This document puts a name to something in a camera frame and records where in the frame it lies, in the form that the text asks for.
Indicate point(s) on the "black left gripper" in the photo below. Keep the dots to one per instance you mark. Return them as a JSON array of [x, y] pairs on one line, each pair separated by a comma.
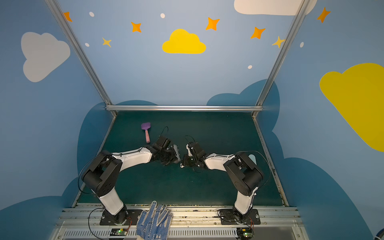
[[169, 153]]

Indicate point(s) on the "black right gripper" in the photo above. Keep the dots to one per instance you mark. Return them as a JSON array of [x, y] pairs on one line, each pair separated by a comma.
[[190, 157]]

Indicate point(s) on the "silver perforated metal plate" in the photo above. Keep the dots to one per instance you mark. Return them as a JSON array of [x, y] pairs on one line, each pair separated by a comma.
[[177, 154]]

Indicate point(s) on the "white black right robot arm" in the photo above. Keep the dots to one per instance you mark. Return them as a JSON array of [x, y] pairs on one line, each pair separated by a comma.
[[242, 171]]

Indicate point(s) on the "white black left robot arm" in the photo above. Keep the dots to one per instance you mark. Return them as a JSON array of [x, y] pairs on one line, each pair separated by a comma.
[[103, 172]]

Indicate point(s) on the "blue dotted work gloves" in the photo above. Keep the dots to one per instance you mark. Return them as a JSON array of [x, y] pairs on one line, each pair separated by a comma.
[[155, 223]]

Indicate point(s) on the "right green circuit board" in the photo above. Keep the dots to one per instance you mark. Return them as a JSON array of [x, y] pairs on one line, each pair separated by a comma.
[[244, 233]]

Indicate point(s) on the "green circuit board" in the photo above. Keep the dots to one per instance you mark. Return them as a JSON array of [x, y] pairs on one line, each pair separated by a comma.
[[119, 232], [244, 233]]

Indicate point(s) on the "left green circuit board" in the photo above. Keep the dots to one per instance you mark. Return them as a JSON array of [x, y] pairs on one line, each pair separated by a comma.
[[119, 232]]

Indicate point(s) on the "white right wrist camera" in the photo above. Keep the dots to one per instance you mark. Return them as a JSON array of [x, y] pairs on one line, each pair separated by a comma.
[[190, 149]]

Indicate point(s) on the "purple spade pink handle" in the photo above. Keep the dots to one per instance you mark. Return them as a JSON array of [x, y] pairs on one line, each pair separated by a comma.
[[146, 127]]

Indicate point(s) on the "light blue handle tool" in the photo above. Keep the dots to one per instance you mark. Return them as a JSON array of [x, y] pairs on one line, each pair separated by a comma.
[[253, 158]]

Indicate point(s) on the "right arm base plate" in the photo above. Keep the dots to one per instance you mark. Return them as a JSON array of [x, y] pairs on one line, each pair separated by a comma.
[[234, 217]]

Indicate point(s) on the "aluminium back frame rail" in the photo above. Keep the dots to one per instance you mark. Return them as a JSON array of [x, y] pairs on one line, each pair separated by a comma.
[[127, 108]]

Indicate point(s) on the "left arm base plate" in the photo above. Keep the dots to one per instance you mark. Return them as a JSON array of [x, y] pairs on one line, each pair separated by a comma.
[[123, 218]]

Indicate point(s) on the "aluminium left frame post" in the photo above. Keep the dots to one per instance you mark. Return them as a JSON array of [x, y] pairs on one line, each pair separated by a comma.
[[57, 12]]

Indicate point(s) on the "aluminium frame post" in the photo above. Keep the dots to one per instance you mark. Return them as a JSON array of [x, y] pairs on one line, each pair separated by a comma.
[[284, 49], [57, 12]]

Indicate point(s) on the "aluminium right frame post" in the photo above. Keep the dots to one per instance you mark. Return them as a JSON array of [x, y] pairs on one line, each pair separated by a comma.
[[284, 49]]

